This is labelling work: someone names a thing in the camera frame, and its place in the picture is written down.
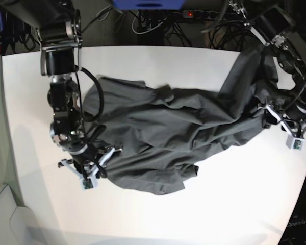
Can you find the dark grey t-shirt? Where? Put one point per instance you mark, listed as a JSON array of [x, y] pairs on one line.
[[165, 132]]

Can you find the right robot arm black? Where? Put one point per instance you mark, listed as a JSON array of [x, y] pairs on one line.
[[58, 27]]

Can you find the blue box overhead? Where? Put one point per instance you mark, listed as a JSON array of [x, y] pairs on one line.
[[148, 4]]

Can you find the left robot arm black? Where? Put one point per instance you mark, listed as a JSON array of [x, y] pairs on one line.
[[275, 28]]

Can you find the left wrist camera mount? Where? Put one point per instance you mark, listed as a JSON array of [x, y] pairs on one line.
[[295, 128]]

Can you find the grey bin at left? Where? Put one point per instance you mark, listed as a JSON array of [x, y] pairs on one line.
[[18, 224]]

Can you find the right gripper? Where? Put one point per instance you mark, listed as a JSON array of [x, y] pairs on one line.
[[83, 156]]

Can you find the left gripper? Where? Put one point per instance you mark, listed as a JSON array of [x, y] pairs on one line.
[[296, 111]]

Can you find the black power strip red switch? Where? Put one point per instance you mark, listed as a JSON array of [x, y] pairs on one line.
[[200, 15]]

